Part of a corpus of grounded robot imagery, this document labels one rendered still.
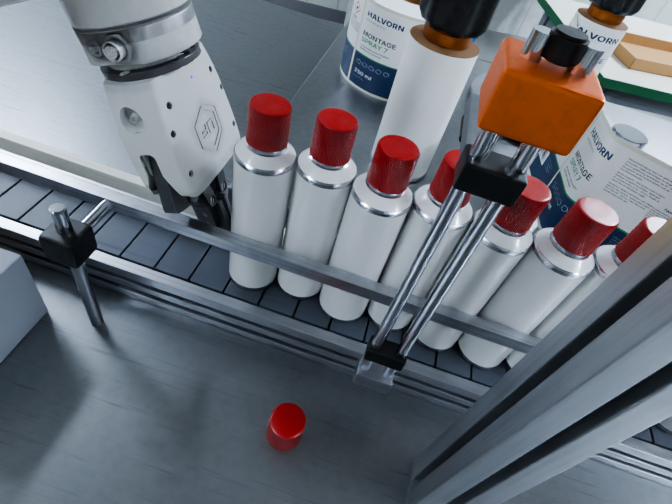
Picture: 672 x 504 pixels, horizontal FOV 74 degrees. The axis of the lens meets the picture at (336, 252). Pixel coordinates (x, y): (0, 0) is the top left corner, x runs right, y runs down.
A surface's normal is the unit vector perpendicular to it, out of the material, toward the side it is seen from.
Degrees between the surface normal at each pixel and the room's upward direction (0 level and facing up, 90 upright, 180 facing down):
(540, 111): 90
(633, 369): 90
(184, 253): 0
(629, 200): 90
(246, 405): 0
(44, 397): 0
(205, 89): 69
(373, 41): 90
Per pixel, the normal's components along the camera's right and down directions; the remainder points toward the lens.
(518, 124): -0.25, 0.68
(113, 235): 0.20, -0.66
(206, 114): 0.96, 0.08
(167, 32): 0.72, 0.40
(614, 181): -0.63, 0.48
